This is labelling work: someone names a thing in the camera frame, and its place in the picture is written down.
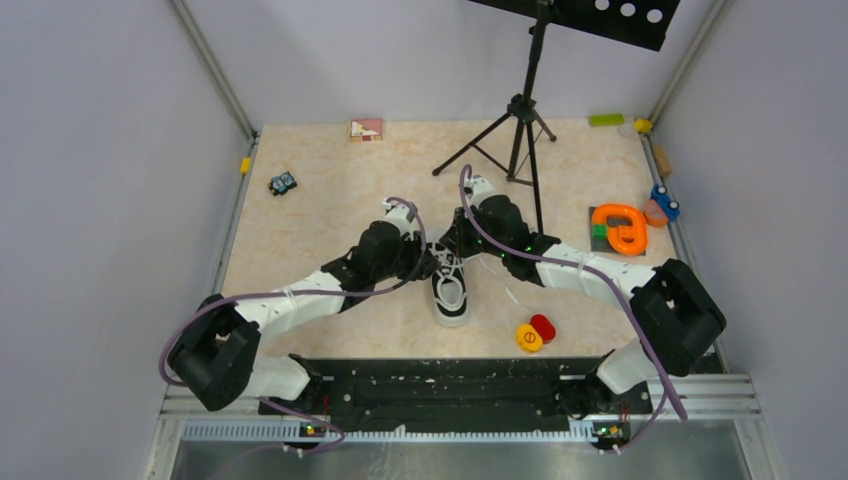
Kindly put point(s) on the black tripod stand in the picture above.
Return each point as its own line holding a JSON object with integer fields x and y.
{"x": 521, "y": 107}

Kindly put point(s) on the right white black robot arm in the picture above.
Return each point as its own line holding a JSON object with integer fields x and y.
{"x": 676, "y": 319}

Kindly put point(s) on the blue toy car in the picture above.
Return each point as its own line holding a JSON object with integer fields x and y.
{"x": 669, "y": 206}

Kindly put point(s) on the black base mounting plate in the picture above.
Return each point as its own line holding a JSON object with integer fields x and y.
{"x": 461, "y": 395}

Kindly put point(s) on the white shoelace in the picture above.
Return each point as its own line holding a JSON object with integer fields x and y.
{"x": 500, "y": 279}

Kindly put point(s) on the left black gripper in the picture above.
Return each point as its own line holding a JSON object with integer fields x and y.
{"x": 412, "y": 243}

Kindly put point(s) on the red plastic cylinder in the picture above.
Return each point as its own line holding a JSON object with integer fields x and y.
{"x": 544, "y": 327}

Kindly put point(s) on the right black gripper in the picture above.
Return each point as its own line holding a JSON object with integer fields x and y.
{"x": 455, "y": 238}

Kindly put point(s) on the small blue black toy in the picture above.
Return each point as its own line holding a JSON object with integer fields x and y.
{"x": 281, "y": 184}

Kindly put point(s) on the black perforated stand tray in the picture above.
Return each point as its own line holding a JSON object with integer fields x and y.
{"x": 640, "y": 23}

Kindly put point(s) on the orange translucent cup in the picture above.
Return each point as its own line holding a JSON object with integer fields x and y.
{"x": 654, "y": 214}

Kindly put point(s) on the yellow plastic cylinder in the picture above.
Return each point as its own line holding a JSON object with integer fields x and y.
{"x": 528, "y": 339}

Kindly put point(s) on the white slotted cable duct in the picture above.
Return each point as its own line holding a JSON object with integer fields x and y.
{"x": 295, "y": 431}

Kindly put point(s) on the dark grey square plate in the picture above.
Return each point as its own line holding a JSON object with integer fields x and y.
{"x": 596, "y": 242}

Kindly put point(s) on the pink tangram puzzle box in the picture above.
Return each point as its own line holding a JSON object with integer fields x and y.
{"x": 366, "y": 129}

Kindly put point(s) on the small green block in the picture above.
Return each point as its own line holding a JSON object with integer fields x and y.
{"x": 599, "y": 231}

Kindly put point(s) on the wooden block on frame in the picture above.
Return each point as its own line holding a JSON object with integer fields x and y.
{"x": 662, "y": 161}

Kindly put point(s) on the green rectangular block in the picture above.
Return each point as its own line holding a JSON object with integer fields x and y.
{"x": 604, "y": 120}

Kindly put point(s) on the black white canvas sneaker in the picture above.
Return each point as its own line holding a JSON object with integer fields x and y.
{"x": 448, "y": 284}

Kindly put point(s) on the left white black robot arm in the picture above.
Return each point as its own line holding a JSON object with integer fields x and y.
{"x": 216, "y": 353}

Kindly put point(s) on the yellow corner block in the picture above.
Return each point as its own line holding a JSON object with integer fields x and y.
{"x": 642, "y": 125}

